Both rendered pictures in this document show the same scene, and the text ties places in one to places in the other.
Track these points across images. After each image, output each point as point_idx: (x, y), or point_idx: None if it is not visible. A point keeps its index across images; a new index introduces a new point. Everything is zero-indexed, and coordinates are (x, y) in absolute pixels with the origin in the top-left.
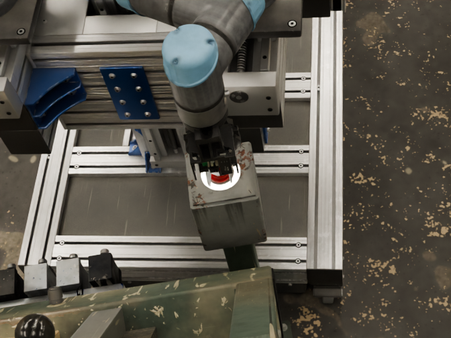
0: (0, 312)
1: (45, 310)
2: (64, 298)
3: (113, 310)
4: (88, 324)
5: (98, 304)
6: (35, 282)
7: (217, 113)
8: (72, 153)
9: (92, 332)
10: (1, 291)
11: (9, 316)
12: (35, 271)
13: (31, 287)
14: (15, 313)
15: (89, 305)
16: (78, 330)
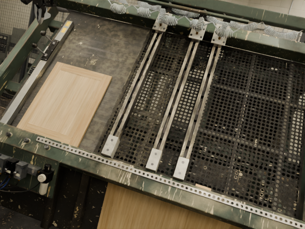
0: (22, 141)
1: (14, 129)
2: (5, 141)
3: (2, 119)
4: (12, 111)
5: (3, 123)
6: (5, 156)
7: None
8: None
9: (15, 102)
10: (16, 159)
11: (23, 131)
12: (2, 157)
13: (7, 156)
14: (21, 134)
15: (5, 124)
16: (16, 107)
